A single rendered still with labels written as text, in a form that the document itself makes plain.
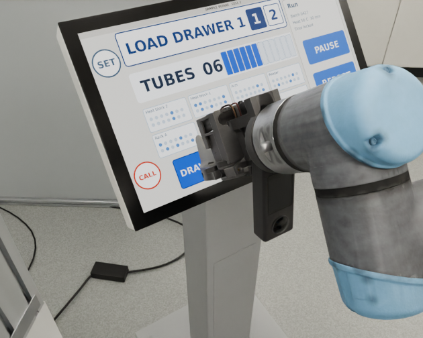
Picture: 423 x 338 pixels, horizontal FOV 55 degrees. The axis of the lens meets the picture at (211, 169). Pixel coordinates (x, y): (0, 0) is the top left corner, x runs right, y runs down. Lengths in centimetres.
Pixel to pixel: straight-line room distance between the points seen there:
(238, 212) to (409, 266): 59
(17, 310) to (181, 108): 34
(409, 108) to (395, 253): 11
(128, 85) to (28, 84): 113
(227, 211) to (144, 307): 86
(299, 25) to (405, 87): 47
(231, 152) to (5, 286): 28
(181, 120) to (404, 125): 39
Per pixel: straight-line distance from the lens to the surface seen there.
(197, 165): 63
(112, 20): 64
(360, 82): 31
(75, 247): 189
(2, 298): 50
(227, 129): 47
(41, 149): 190
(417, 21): 305
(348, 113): 30
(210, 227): 88
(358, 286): 35
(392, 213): 33
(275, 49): 73
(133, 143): 60
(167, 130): 62
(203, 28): 68
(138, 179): 60
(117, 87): 61
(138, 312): 165
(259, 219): 49
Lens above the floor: 141
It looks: 41 degrees down
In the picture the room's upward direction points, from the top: straight up
